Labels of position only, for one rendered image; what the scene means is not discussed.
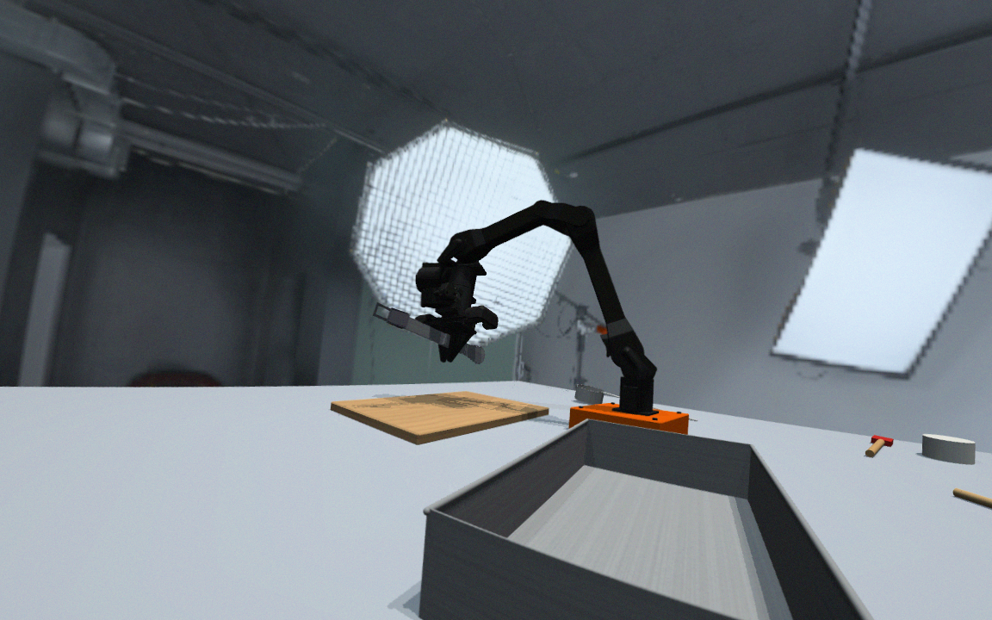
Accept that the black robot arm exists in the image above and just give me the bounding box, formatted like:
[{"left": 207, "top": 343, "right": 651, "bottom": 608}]
[{"left": 416, "top": 200, "right": 659, "bottom": 416}]

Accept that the grey short cylinder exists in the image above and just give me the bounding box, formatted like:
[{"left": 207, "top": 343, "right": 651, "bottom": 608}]
[{"left": 922, "top": 434, "right": 976, "bottom": 465}]

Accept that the grey measuring cup with long handle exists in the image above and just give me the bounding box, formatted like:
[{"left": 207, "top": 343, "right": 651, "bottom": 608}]
[{"left": 574, "top": 384, "right": 619, "bottom": 405}]

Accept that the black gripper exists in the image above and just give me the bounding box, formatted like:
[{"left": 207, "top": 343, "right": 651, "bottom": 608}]
[{"left": 415, "top": 285, "right": 499, "bottom": 363}]

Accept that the grey rectangular roasting tin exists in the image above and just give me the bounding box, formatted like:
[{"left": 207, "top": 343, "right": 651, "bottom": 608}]
[{"left": 418, "top": 418, "right": 874, "bottom": 620}]

